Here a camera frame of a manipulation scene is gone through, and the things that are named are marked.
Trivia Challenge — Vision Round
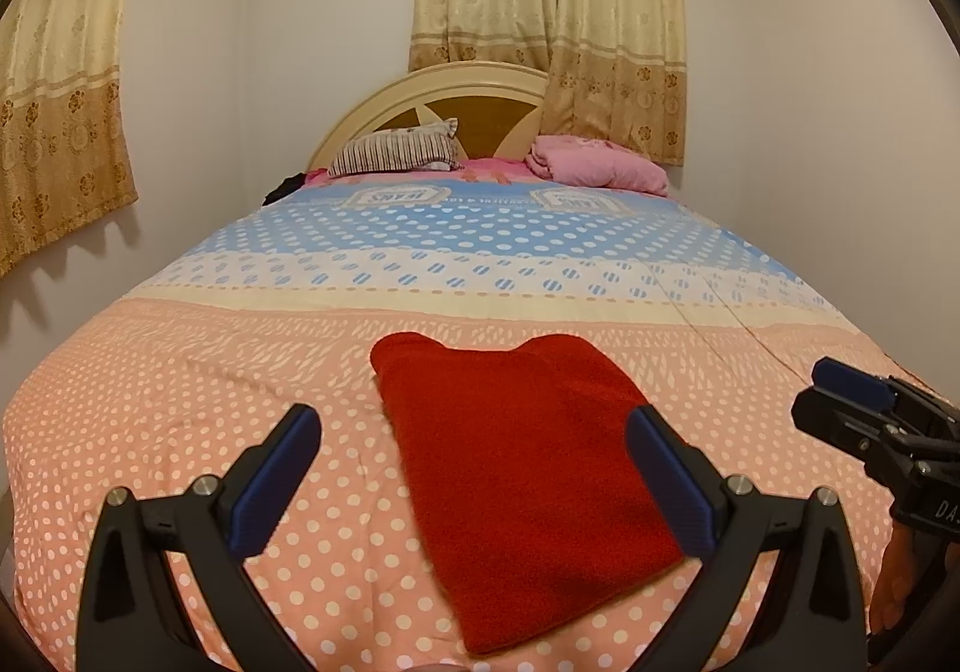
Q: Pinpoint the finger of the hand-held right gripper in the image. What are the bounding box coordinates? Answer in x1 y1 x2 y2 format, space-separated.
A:
791 387 893 467
812 355 938 418

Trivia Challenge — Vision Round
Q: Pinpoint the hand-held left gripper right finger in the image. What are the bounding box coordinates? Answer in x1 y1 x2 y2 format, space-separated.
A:
626 403 871 672

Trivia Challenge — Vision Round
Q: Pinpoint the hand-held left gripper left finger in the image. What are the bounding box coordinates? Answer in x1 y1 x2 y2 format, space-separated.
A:
75 403 323 672

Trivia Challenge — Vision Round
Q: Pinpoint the red knitted sweater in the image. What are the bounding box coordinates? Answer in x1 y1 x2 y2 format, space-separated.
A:
370 333 685 656

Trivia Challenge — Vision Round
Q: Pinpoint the person's right hand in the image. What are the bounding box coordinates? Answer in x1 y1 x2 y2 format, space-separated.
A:
870 526 927 635

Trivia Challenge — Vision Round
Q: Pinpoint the polka dot bedspread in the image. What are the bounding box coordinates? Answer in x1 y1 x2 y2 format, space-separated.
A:
0 169 901 672

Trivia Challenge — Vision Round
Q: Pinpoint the black cloth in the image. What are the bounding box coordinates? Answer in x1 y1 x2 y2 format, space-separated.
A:
262 172 308 206

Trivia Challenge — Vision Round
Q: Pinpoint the pink pillow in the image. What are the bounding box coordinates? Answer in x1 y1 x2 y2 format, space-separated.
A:
523 134 670 197

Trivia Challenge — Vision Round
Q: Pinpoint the striped pillow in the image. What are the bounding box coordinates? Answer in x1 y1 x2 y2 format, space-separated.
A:
328 117 461 178

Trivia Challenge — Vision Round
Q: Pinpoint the pink bed sheet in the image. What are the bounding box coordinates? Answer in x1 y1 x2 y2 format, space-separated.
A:
304 157 537 187

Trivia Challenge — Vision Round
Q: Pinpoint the beige side curtain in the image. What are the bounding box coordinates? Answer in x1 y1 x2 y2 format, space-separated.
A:
0 0 155 279

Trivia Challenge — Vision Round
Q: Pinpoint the cream wooden headboard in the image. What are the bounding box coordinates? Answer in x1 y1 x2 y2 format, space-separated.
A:
307 61 552 174

